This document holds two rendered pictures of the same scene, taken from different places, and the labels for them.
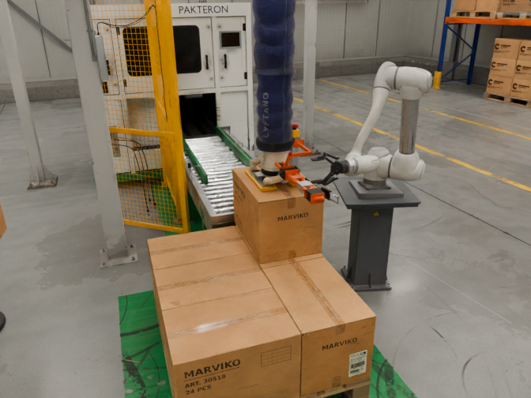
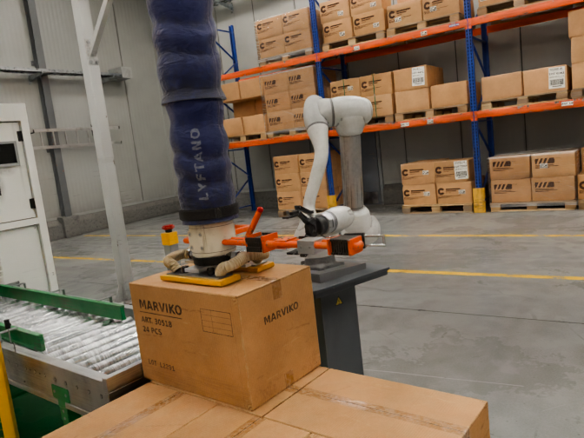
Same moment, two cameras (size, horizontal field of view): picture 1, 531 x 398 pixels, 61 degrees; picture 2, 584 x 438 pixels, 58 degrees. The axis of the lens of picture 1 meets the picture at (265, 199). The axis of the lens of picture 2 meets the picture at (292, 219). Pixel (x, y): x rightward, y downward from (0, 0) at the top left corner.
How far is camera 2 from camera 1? 124 cm
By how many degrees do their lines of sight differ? 35
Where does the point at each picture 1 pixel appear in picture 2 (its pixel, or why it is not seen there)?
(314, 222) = (306, 315)
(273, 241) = (263, 362)
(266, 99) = (197, 137)
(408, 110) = (353, 150)
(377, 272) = not seen: hidden behind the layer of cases
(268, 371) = not seen: outside the picture
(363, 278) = not seen: hidden behind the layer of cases
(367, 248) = (338, 355)
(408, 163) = (363, 221)
